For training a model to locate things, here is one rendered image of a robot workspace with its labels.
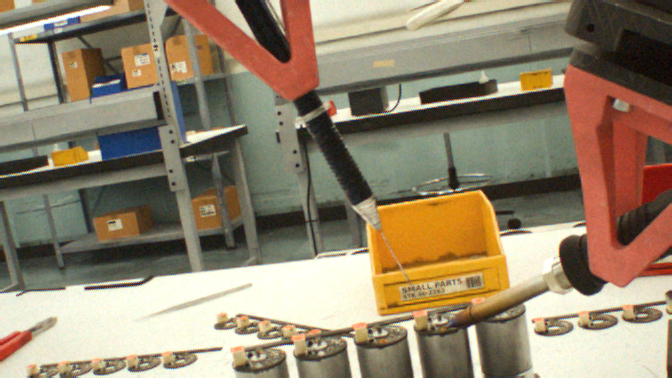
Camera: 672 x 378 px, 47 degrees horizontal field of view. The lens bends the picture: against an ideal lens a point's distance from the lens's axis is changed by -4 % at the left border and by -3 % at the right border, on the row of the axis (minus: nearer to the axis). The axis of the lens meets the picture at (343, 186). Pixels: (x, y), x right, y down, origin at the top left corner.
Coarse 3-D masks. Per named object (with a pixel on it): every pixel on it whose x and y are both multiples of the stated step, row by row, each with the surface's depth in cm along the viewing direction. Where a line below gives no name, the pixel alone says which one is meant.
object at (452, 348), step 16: (416, 336) 36; (432, 336) 35; (448, 336) 35; (464, 336) 35; (432, 352) 35; (448, 352) 35; (464, 352) 35; (432, 368) 35; (448, 368) 35; (464, 368) 35
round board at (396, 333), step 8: (368, 328) 36; (384, 328) 37; (392, 328) 36; (400, 328) 36; (392, 336) 35; (400, 336) 35; (360, 344) 35; (368, 344) 35; (376, 344) 35; (384, 344) 35; (392, 344) 35
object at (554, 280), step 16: (544, 272) 31; (560, 272) 30; (512, 288) 32; (528, 288) 31; (544, 288) 31; (560, 288) 30; (480, 304) 33; (496, 304) 33; (512, 304) 32; (464, 320) 34; (480, 320) 33
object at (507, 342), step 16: (512, 320) 35; (480, 336) 36; (496, 336) 35; (512, 336) 35; (528, 336) 36; (480, 352) 36; (496, 352) 35; (512, 352) 35; (528, 352) 36; (480, 368) 37; (496, 368) 36; (512, 368) 35; (528, 368) 36
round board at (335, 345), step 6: (306, 342) 37; (312, 342) 36; (324, 342) 36; (330, 342) 36; (336, 342) 36; (342, 342) 36; (294, 348) 36; (330, 348) 35; (336, 348) 35; (342, 348) 35; (294, 354) 35; (300, 354) 35; (306, 354) 35; (312, 354) 35; (324, 354) 35; (330, 354) 35; (336, 354) 35; (306, 360) 35; (312, 360) 34
